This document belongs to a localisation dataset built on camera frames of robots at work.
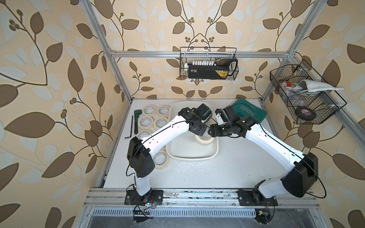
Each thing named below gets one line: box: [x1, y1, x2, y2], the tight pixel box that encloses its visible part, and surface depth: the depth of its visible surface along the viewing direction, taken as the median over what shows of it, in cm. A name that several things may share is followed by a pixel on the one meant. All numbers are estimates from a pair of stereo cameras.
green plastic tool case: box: [230, 97, 268, 123], surface depth 110 cm
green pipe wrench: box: [134, 109, 143, 135], surface depth 110 cm
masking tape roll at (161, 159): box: [153, 149, 171, 171], surface depth 88 cm
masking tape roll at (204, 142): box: [194, 134, 215, 146], surface depth 78 cm
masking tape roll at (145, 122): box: [137, 115, 154, 131], surface depth 107 cm
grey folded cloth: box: [285, 79, 345, 94], surface depth 64 cm
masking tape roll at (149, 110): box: [142, 104, 157, 117], surface depth 114 cm
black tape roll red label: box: [295, 106, 317, 122], surface depth 73 cm
